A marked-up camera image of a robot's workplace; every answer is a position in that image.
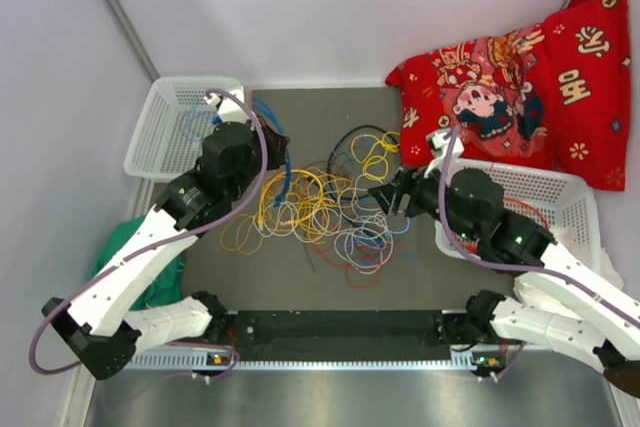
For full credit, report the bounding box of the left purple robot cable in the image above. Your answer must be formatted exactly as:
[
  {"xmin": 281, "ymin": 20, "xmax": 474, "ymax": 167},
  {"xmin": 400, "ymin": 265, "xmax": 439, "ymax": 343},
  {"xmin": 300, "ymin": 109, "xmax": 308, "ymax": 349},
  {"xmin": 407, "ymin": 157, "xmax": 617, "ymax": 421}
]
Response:
[{"xmin": 28, "ymin": 88, "xmax": 270, "ymax": 376}]

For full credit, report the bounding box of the right white plastic basket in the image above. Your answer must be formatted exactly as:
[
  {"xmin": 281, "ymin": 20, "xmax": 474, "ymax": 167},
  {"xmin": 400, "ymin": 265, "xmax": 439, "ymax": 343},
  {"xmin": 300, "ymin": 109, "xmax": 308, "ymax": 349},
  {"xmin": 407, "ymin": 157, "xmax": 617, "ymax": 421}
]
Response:
[{"xmin": 448, "ymin": 158, "xmax": 602, "ymax": 273}]

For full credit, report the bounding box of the white cable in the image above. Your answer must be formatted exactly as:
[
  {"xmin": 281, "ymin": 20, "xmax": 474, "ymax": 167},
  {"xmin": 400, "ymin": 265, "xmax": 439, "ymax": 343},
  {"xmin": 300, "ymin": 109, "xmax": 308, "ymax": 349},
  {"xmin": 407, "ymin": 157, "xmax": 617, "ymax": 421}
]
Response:
[{"xmin": 254, "ymin": 186, "xmax": 404, "ymax": 276}]

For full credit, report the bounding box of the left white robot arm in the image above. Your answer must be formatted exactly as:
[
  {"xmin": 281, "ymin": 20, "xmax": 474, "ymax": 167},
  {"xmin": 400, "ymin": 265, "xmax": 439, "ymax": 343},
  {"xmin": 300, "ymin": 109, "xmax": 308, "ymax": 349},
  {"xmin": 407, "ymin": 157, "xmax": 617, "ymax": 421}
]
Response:
[{"xmin": 42, "ymin": 121, "xmax": 289, "ymax": 380}]

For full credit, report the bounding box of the white plastic basket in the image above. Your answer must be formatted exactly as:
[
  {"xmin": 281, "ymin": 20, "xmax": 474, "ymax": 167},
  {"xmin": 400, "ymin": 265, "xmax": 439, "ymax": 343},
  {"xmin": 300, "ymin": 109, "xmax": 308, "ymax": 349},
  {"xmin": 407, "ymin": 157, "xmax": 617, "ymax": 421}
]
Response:
[
  {"xmin": 448, "ymin": 158, "xmax": 602, "ymax": 273},
  {"xmin": 124, "ymin": 76, "xmax": 245, "ymax": 183}
]

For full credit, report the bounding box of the black cable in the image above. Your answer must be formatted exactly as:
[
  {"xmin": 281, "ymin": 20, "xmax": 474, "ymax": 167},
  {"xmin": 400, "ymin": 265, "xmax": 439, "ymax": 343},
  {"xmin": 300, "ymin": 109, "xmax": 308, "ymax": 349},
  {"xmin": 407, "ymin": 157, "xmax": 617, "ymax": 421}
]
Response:
[{"xmin": 327, "ymin": 124, "xmax": 401, "ymax": 173}]

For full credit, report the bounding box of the orange cable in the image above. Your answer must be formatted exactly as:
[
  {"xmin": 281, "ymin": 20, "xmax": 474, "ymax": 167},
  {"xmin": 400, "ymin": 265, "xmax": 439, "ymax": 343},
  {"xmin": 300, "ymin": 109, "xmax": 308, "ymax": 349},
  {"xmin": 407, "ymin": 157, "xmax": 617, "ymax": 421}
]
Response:
[{"xmin": 464, "ymin": 199, "xmax": 552, "ymax": 253}]

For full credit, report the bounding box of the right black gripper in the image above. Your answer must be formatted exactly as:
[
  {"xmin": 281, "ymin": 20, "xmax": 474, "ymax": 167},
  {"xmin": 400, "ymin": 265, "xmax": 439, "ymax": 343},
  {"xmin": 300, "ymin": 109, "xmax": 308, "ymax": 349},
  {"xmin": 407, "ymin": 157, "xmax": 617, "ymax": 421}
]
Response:
[{"xmin": 367, "ymin": 156, "xmax": 478, "ymax": 243}]

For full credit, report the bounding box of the left white plastic basket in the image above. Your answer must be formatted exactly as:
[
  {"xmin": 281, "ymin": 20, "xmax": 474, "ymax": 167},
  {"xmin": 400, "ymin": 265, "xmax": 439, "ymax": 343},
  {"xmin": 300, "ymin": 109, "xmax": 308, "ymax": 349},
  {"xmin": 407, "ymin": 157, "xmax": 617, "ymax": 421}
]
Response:
[{"xmin": 124, "ymin": 76, "xmax": 245, "ymax": 183}]

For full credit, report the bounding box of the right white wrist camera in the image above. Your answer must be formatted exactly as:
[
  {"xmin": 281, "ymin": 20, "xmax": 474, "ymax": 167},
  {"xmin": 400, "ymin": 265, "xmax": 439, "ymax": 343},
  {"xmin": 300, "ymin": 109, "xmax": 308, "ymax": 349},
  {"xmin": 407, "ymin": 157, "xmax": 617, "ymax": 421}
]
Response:
[{"xmin": 423, "ymin": 127, "xmax": 464, "ymax": 178}]

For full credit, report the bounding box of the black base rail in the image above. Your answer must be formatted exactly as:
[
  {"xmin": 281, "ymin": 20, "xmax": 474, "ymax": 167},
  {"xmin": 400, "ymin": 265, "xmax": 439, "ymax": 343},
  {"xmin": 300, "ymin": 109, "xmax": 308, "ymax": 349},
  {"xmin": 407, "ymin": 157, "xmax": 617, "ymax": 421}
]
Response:
[{"xmin": 128, "ymin": 310, "xmax": 501, "ymax": 373}]

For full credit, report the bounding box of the green cloth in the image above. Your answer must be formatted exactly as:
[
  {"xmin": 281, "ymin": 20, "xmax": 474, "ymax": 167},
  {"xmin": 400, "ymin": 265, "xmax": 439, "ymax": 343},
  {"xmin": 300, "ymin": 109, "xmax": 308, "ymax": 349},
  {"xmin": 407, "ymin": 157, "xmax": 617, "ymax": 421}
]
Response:
[{"xmin": 90, "ymin": 216, "xmax": 185, "ymax": 311}]

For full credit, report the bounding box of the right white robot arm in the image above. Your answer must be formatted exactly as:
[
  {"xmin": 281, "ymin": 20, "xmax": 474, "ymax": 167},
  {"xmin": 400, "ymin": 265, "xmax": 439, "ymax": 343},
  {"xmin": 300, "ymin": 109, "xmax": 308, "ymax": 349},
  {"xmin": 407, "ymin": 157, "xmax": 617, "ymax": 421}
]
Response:
[{"xmin": 368, "ymin": 168, "xmax": 639, "ymax": 397}]

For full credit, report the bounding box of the grey corner post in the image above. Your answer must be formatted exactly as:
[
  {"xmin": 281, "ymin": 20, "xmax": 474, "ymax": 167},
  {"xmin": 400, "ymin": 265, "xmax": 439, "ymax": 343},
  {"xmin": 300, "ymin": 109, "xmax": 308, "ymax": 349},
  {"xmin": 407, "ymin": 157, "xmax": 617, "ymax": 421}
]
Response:
[{"xmin": 102, "ymin": 0, "xmax": 160, "ymax": 83}]

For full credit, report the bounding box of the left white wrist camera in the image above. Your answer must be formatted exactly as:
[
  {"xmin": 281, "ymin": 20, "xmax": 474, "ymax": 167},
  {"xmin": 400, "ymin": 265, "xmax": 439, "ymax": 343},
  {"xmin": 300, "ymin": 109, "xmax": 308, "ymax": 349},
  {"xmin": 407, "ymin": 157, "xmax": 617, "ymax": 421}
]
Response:
[{"xmin": 204, "ymin": 90, "xmax": 248, "ymax": 125}]

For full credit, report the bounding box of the red printed pillow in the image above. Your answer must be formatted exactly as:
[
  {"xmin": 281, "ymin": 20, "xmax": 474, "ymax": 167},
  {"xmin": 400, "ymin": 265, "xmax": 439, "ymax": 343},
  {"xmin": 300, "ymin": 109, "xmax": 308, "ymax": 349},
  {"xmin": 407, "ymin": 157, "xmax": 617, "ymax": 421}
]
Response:
[{"xmin": 386, "ymin": 0, "xmax": 631, "ymax": 191}]

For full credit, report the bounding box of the yellow cable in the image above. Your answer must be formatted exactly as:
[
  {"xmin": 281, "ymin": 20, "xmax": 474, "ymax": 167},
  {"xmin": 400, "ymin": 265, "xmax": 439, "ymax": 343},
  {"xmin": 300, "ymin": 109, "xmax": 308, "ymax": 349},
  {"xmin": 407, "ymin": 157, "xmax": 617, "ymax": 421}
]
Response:
[{"xmin": 219, "ymin": 130, "xmax": 401, "ymax": 256}]

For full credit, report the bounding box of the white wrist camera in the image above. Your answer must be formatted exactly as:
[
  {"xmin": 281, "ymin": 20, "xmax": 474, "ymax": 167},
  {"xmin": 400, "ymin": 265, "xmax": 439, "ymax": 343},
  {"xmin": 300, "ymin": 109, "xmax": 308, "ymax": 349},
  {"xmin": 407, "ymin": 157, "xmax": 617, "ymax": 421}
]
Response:
[
  {"xmin": 204, "ymin": 90, "xmax": 248, "ymax": 125},
  {"xmin": 423, "ymin": 127, "xmax": 464, "ymax": 178}
]

